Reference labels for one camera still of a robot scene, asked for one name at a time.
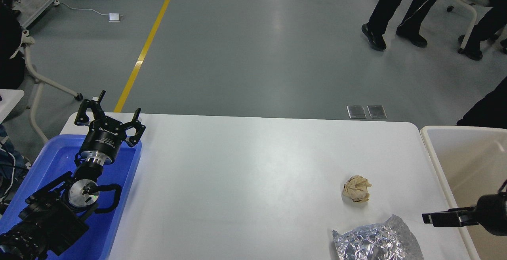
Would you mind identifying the beige plastic bin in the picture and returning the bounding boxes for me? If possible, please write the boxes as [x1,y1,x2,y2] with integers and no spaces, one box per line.
[420,125,507,260]

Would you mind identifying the white office chair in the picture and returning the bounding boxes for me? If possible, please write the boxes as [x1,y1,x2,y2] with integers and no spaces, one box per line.
[437,0,490,54]

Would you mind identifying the person in black at left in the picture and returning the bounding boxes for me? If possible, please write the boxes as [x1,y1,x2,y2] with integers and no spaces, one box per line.
[0,5,25,90]

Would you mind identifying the white side table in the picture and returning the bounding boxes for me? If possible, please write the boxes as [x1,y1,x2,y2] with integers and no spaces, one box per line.
[0,89,24,123]

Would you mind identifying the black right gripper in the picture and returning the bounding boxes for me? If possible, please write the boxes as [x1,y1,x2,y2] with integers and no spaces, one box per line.
[422,181,507,236]

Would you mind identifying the left metal floor plate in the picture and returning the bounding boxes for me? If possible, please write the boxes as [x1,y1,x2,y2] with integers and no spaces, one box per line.
[347,105,366,119]

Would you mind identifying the person in black at right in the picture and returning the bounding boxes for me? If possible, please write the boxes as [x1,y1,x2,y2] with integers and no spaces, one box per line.
[456,78,507,129]

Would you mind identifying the silver foil bag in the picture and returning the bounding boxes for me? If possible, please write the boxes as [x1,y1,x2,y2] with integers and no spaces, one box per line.
[332,214,424,260]

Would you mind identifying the white floor cable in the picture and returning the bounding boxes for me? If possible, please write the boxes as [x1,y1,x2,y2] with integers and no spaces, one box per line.
[53,1,111,16]

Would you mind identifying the crumpled beige paper ball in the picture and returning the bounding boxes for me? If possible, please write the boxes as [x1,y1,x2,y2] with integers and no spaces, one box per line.
[342,175,372,203]

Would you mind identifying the blue plastic bin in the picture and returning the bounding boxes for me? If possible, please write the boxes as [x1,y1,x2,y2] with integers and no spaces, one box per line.
[0,135,142,260]

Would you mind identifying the grey metal platform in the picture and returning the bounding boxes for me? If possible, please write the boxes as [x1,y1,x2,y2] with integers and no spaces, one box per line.
[13,0,56,28]

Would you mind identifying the person in black trousers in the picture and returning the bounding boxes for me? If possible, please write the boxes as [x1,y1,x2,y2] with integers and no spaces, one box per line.
[361,0,452,52]

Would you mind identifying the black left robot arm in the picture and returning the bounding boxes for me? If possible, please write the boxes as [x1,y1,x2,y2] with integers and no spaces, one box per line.
[1,91,146,260]

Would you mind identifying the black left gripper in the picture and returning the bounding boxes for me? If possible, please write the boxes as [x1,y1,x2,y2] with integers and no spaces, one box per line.
[74,90,146,164]

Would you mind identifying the seated person in black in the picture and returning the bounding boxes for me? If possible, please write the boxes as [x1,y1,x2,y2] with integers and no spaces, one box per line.
[463,0,507,61]

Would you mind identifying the right metal floor plate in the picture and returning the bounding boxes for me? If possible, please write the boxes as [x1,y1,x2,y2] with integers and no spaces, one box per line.
[367,105,387,119]

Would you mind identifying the metal floor plate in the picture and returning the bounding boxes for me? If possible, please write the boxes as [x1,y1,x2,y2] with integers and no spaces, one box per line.
[367,105,387,119]
[347,105,366,119]

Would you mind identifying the white chair frame left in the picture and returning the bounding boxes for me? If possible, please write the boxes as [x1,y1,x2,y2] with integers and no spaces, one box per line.
[20,29,83,144]

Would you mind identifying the white power adapter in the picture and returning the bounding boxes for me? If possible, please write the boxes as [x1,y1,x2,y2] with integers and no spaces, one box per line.
[109,13,121,22]

